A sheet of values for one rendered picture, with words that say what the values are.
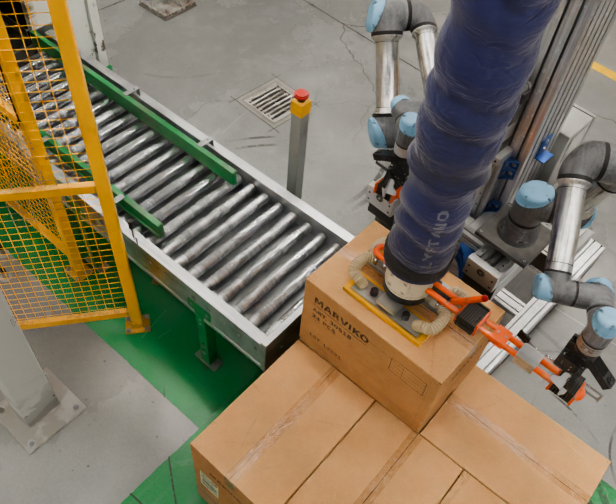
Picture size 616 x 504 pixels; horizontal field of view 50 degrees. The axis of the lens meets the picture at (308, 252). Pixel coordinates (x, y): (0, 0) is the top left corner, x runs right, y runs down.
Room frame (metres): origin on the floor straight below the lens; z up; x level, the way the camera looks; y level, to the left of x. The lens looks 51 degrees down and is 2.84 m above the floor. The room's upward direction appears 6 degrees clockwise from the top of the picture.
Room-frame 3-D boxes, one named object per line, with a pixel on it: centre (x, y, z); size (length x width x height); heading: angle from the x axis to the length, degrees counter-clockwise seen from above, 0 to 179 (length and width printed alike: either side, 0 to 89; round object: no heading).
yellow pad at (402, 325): (1.30, -0.30, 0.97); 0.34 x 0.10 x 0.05; 52
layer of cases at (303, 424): (0.95, -0.43, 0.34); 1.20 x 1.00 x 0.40; 54
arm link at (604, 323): (1.03, -0.82, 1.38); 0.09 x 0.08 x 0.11; 173
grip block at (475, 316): (1.22, -0.56, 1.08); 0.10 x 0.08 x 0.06; 142
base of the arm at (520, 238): (1.65, -0.76, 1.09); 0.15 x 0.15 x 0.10
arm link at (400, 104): (1.85, -0.29, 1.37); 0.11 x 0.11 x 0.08; 13
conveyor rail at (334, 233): (2.53, 0.69, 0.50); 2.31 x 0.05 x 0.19; 54
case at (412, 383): (1.37, -0.36, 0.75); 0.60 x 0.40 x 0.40; 53
